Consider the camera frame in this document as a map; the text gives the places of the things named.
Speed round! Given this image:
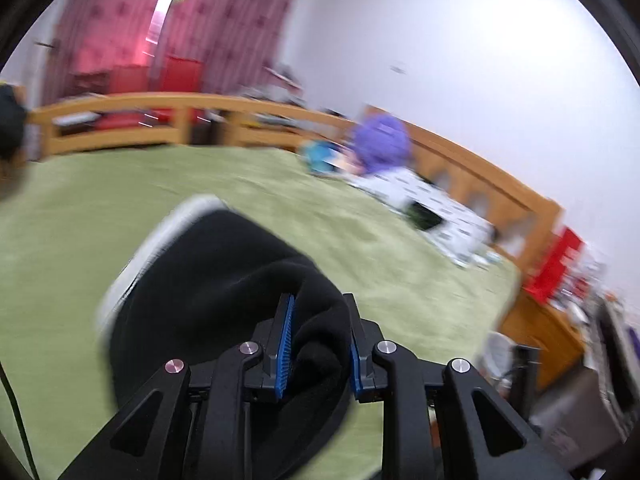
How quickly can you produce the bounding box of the black pants white waistband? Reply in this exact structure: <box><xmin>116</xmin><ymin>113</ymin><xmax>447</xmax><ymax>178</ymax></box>
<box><xmin>99</xmin><ymin>195</ymin><xmax>352</xmax><ymax>479</ymax></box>

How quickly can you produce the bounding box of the white black-dotted pillow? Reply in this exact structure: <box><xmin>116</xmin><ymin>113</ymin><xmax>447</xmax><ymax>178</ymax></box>
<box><xmin>348</xmin><ymin>168</ymin><xmax>496</xmax><ymax>266</ymax></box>

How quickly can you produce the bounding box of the red box on nightstand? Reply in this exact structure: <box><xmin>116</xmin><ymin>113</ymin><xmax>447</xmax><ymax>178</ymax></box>
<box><xmin>524</xmin><ymin>226</ymin><xmax>584</xmax><ymax>304</ymax></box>

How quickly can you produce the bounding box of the wooden headboard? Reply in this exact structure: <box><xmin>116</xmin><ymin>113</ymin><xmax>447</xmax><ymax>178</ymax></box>
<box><xmin>364</xmin><ymin>104</ymin><xmax>564</xmax><ymax>271</ymax></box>

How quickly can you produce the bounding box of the teal patterned cushion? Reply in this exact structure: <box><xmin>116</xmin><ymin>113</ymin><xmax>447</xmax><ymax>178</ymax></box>
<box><xmin>297</xmin><ymin>140</ymin><xmax>360</xmax><ymax>178</ymax></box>

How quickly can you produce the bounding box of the purple plush toy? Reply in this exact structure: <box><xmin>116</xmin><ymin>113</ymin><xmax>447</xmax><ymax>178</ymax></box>
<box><xmin>350</xmin><ymin>113</ymin><xmax>411</xmax><ymax>174</ymax></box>

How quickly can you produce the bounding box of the green bed blanket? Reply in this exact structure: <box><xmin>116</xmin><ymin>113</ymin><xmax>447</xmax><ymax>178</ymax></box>
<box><xmin>1</xmin><ymin>146</ymin><xmax>521</xmax><ymax>479</ymax></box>

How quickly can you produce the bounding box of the red chair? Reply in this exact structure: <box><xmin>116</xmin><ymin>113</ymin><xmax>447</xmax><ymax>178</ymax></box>
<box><xmin>69</xmin><ymin>64</ymin><xmax>151</xmax><ymax>131</ymax></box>
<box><xmin>151</xmin><ymin>55</ymin><xmax>206</xmax><ymax>125</ymax></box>

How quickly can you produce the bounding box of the maroon patterned curtain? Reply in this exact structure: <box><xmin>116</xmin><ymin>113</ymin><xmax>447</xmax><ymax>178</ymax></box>
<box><xmin>42</xmin><ymin>0</ymin><xmax>293</xmax><ymax>104</ymax></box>

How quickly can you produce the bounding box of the black garment on footboard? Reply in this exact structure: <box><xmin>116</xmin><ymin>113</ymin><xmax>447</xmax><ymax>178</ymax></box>
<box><xmin>0</xmin><ymin>84</ymin><xmax>27</xmax><ymax>162</ymax></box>

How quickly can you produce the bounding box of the wooden bed side rail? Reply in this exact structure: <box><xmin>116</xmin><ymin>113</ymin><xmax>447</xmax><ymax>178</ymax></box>
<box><xmin>26</xmin><ymin>92</ymin><xmax>354</xmax><ymax>157</ymax></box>

